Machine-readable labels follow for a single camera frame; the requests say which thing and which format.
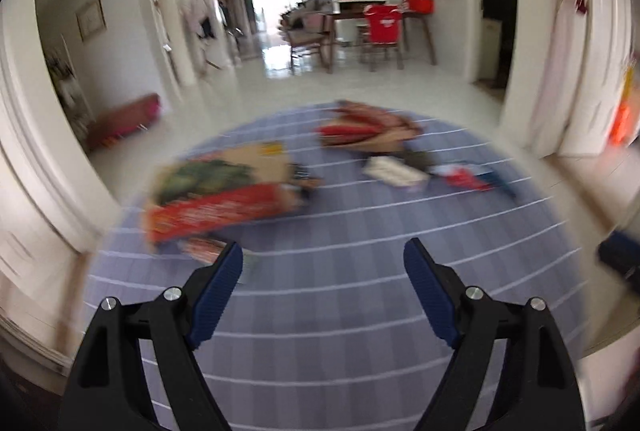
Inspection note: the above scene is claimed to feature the white metal rack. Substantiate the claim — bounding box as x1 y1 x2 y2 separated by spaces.
44 36 97 139

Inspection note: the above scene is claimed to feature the red brown paper packaging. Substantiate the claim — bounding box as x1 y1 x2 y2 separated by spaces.
319 100 424 152

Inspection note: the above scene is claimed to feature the wooden chair with red shirt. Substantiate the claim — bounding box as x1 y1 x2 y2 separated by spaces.
360 5 406 72

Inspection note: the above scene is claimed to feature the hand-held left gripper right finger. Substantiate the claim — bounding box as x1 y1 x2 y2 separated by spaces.
403 238 587 431

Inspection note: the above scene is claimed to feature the white panel door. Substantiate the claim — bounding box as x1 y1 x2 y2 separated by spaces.
560 0 640 158

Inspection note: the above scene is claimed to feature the dark small packet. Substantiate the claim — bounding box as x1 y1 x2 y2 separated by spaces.
289 165 324 202

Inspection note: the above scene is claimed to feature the dark blue wrapper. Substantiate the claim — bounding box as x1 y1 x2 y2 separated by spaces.
480 167 519 200

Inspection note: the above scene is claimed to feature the maroon upholstered bench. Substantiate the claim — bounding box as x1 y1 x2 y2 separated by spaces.
87 93 164 152

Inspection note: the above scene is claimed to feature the wooden dining table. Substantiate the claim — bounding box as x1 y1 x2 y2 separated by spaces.
324 8 437 72

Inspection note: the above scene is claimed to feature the red shirt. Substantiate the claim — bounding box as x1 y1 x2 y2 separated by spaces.
363 4 404 46

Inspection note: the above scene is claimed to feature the white plastic wrapper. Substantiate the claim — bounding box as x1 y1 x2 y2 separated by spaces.
362 155 431 190

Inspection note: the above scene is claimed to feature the pink snack wrapper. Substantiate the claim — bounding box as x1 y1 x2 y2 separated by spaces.
182 237 261 284

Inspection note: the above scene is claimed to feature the yellow container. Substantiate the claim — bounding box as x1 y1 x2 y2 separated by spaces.
619 60 637 106

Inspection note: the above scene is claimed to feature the small framed wall picture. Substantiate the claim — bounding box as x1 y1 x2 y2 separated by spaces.
76 0 107 43

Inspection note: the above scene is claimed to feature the dark green wrapper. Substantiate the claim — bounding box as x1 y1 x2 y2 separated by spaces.
400 150 442 172

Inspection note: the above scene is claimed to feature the wooden dining chair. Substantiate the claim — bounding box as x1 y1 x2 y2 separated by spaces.
287 13 335 74

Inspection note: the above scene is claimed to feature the red snack wrapper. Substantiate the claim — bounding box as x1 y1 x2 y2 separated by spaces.
442 165 493 192

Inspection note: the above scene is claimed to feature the grey checked tablecloth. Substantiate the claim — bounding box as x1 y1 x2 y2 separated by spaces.
82 103 588 431

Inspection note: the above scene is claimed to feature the white lace curtain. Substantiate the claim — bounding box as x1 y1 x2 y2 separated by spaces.
525 0 593 158

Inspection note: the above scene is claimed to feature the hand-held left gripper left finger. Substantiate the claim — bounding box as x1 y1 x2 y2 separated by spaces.
57 241 244 431

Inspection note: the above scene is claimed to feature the orange plastic stool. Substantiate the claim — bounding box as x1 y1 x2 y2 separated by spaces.
607 103 637 148

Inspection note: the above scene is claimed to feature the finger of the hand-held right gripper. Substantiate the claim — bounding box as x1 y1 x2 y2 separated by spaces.
597 231 640 280

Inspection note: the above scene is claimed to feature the grey sofa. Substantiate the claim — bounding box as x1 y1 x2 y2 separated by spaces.
279 0 322 32

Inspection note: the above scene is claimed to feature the red green cardboard box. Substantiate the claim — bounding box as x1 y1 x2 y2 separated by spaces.
142 143 306 254

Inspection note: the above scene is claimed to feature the coat rack with clothes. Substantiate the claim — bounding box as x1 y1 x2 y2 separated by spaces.
179 0 227 72

